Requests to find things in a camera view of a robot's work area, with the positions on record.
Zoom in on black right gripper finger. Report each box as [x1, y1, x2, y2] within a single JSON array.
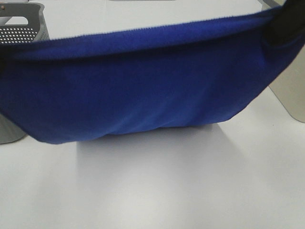
[[264, 0, 305, 46]]

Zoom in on blue microfibre towel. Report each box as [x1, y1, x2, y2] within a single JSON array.
[[0, 6, 305, 144]]

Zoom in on beige rounded bin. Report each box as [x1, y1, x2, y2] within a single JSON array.
[[269, 62, 305, 124]]

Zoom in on grey perforated laundry basket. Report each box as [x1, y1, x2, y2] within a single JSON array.
[[0, 0, 50, 145]]

